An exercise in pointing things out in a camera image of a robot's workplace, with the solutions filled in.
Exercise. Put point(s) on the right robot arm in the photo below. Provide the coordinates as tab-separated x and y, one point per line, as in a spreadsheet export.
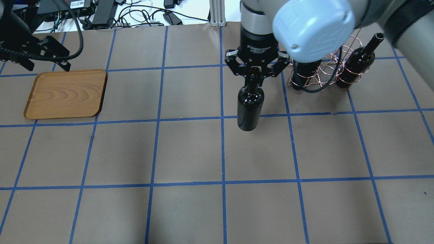
307	30

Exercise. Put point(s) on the black electronics box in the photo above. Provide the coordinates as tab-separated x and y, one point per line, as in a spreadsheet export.
92	14

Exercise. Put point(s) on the dark wine bottle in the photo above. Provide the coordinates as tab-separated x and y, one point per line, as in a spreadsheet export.
359	62
250	100
304	74

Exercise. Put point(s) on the aluminium frame post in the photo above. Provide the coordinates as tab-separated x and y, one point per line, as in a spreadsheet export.
217	13

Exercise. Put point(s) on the copper wire bottle basket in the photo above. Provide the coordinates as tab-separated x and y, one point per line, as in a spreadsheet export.
330	66

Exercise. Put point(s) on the wooden tray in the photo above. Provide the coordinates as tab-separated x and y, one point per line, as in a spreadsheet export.
73	94

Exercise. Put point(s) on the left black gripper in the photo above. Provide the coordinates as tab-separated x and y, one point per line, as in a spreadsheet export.
24	43

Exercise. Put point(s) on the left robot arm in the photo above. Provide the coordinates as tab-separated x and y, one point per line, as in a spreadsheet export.
13	28

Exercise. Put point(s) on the black power adapter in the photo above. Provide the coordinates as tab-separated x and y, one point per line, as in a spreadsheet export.
172	19

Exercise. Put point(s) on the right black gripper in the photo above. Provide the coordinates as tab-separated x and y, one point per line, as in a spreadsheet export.
256	45

